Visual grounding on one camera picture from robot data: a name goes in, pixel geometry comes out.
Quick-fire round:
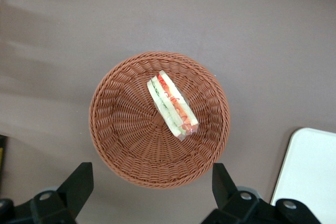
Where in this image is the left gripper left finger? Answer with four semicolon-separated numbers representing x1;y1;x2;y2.
29;162;95;224

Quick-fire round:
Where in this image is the brown round wicker basket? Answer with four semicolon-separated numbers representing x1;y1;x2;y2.
88;51;232;189

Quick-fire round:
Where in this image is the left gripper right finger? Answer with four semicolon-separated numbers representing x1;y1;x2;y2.
201;163;261;224

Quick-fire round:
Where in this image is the beige rectangular serving tray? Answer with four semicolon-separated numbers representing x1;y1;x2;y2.
269;127;336;224

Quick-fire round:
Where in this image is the black food warmer machine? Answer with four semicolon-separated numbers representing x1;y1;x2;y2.
0;134;6;183

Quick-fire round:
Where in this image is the plastic triangle sandwich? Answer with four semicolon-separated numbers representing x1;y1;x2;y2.
146;69;199;145

